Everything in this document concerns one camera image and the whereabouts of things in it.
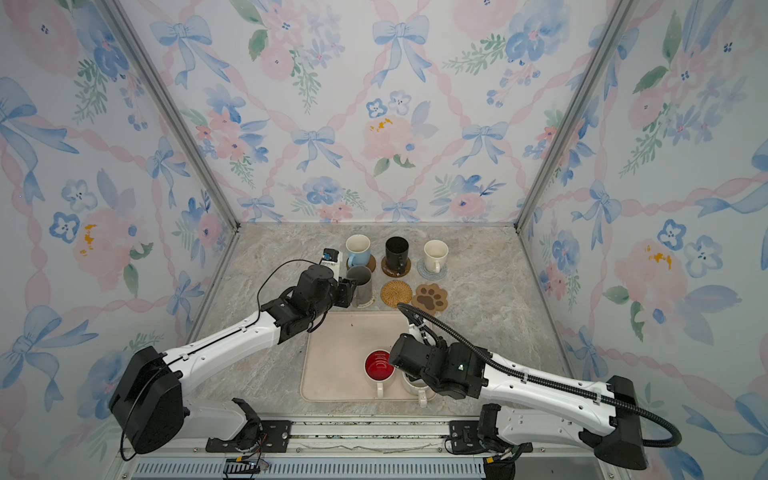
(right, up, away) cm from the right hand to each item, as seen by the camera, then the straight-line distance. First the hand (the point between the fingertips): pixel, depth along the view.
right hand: (412, 349), depth 74 cm
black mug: (-3, +24, +27) cm, 36 cm away
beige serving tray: (-22, -4, +15) cm, 27 cm away
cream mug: (+9, +23, +24) cm, 35 cm away
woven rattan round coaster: (-4, +11, +27) cm, 29 cm away
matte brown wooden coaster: (-12, +20, +33) cm, 41 cm away
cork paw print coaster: (+8, +9, +27) cm, 29 cm away
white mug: (+2, -9, -1) cm, 9 cm away
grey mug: (-14, +12, +19) cm, 26 cm away
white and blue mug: (-16, +25, +25) cm, 38 cm away
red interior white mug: (-9, -8, +10) cm, 16 cm away
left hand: (-16, +17, +8) cm, 25 cm away
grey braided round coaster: (+9, +16, +31) cm, 36 cm away
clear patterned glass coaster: (-11, +7, +24) cm, 27 cm away
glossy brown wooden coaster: (-5, +17, +32) cm, 36 cm away
